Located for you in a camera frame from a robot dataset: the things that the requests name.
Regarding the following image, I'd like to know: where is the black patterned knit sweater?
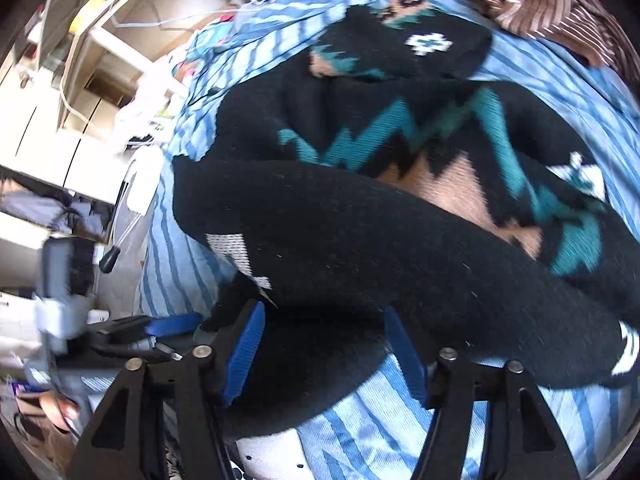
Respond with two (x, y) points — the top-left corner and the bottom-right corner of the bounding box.
(172, 0), (639, 438)

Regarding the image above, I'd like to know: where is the blue striped bed sheet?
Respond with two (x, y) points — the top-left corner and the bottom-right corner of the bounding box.
(140, 0), (639, 479)

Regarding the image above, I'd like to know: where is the white round stool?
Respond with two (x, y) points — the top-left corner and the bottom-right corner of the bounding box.
(126, 145), (165, 216)

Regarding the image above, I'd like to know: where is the white shelf unit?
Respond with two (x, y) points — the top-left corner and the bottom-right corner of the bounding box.
(1, 0), (240, 204)

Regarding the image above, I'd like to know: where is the brown striped garment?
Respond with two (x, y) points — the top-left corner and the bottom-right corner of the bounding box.
(483, 0), (639, 82)

